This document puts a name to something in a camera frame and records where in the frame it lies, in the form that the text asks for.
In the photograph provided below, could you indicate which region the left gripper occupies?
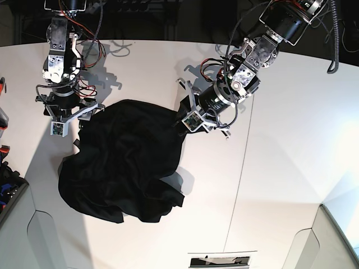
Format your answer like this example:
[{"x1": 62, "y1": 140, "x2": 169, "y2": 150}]
[{"x1": 173, "y1": 79, "x2": 234, "y2": 139}]

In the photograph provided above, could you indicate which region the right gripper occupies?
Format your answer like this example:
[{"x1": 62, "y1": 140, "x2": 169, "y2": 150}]
[{"x1": 35, "y1": 91, "x2": 105, "y2": 126}]

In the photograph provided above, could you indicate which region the black t-shirt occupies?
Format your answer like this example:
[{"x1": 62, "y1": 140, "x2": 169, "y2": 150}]
[{"x1": 58, "y1": 99, "x2": 186, "y2": 224}]

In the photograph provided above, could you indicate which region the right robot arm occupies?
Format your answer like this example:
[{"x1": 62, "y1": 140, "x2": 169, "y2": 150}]
[{"x1": 35, "y1": 1, "x2": 105, "y2": 137}]

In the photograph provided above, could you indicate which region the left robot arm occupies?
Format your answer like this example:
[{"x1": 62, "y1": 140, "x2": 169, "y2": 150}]
[{"x1": 173, "y1": 1, "x2": 326, "y2": 137}]

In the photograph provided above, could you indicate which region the orange grey tool at edge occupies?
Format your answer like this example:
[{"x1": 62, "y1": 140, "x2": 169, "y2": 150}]
[{"x1": 1, "y1": 76, "x2": 9, "y2": 137}]

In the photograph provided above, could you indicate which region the grey bin with clothes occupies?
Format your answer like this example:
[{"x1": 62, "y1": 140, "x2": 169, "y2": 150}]
[{"x1": 1, "y1": 146, "x2": 29, "y2": 226}]

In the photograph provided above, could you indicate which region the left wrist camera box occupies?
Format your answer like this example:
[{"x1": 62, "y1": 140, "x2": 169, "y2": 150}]
[{"x1": 182, "y1": 111, "x2": 204, "y2": 132}]

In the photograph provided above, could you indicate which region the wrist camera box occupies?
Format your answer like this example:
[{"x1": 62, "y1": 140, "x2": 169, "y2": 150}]
[
  {"x1": 182, "y1": 111, "x2": 204, "y2": 132},
  {"x1": 50, "y1": 121, "x2": 68, "y2": 137}
]

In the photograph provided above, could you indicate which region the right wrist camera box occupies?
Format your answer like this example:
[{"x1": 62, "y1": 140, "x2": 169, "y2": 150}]
[{"x1": 50, "y1": 121, "x2": 68, "y2": 137}]

